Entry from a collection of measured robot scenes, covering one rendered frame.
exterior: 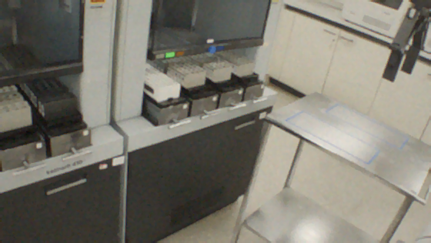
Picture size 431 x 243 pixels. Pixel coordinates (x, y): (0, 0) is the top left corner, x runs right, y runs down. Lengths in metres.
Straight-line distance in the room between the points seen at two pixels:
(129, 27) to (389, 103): 2.55
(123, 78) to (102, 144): 0.23
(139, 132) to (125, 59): 0.26
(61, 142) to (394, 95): 2.74
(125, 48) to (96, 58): 0.11
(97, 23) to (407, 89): 2.64
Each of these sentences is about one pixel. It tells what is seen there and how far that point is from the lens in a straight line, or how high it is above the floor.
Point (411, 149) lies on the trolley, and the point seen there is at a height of 0.82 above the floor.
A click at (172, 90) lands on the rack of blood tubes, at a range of 1.34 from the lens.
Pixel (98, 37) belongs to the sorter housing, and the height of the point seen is 1.06.
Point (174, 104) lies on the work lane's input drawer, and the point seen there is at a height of 0.81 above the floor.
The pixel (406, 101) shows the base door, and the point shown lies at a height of 0.47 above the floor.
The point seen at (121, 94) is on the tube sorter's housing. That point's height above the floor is 0.84.
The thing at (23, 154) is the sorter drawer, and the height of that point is 0.78.
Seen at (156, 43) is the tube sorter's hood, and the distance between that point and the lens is 1.27.
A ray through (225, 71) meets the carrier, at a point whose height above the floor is 0.86.
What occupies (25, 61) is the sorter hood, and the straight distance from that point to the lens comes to 1.08.
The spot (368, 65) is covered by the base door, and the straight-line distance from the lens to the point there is 3.35.
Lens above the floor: 1.41
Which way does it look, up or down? 28 degrees down
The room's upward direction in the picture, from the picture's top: 11 degrees clockwise
